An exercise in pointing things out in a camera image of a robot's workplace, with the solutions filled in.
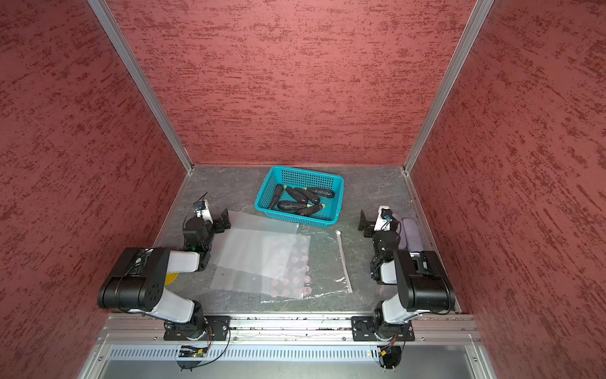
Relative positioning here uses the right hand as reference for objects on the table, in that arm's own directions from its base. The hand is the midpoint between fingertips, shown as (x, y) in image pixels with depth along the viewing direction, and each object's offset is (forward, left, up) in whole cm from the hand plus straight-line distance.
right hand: (373, 213), depth 90 cm
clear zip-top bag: (-9, +48, -10) cm, 50 cm away
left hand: (+3, +63, -2) cm, 64 cm away
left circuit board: (-42, +63, -11) cm, 77 cm away
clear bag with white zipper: (-17, +19, -12) cm, 28 cm away
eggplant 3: (+15, +25, -8) cm, 30 cm away
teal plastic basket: (+24, +29, -5) cm, 38 cm away
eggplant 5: (+8, +24, -9) cm, 27 cm away
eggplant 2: (+9, +33, -6) cm, 35 cm away
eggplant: (+15, +40, -7) cm, 43 cm away
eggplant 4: (+17, +20, -7) cm, 27 cm away
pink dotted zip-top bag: (-18, +35, -11) cm, 40 cm away
